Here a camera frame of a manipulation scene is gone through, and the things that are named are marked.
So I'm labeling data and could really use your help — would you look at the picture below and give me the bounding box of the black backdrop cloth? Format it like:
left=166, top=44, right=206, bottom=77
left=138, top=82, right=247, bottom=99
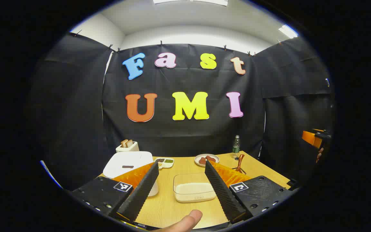
left=28, top=32, right=336, bottom=190

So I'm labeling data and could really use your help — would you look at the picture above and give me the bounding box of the clear box of rice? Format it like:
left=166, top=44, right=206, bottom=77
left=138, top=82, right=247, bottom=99
left=173, top=173, right=218, bottom=203

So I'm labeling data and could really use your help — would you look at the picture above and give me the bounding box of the white rice cooker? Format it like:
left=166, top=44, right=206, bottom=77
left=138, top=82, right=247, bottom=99
left=103, top=151, right=159, bottom=197

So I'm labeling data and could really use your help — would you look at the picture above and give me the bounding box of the white round plate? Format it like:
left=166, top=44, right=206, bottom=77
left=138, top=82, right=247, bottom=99
left=194, top=154, right=220, bottom=167

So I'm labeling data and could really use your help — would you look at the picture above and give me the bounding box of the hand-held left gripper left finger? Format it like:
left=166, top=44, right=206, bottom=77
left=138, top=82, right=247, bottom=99
left=71, top=161, right=159, bottom=223

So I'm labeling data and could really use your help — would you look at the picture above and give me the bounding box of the white toaster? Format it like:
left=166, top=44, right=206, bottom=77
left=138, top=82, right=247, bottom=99
left=116, top=141, right=140, bottom=153

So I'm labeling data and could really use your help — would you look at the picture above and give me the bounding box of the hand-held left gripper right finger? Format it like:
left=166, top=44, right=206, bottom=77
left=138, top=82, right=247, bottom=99
left=204, top=159, right=294, bottom=224

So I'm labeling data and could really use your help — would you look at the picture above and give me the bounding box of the brown wooden spoon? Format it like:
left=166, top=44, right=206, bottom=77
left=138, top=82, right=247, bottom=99
left=235, top=154, right=245, bottom=173

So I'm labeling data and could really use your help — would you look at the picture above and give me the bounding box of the white divided condiment dish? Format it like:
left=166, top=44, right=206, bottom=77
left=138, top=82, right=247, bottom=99
left=155, top=157, right=175, bottom=169

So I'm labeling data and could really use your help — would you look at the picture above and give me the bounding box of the clear plastic water bottle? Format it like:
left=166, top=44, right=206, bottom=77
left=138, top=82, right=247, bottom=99
left=232, top=135, right=241, bottom=159

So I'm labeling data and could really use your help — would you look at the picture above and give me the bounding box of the large ceiling light panel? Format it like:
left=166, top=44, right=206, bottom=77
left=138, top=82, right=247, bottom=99
left=153, top=0, right=228, bottom=6

